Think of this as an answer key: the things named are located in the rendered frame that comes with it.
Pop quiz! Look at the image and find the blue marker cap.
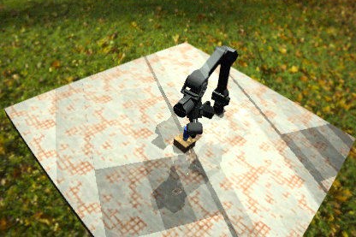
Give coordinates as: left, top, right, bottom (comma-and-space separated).
183, 126, 190, 139

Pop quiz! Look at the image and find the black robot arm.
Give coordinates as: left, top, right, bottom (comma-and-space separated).
173, 45, 238, 119

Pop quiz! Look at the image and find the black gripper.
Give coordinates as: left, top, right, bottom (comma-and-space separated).
187, 105, 203, 139

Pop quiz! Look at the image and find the tan square block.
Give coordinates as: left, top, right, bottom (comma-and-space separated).
173, 133, 196, 154

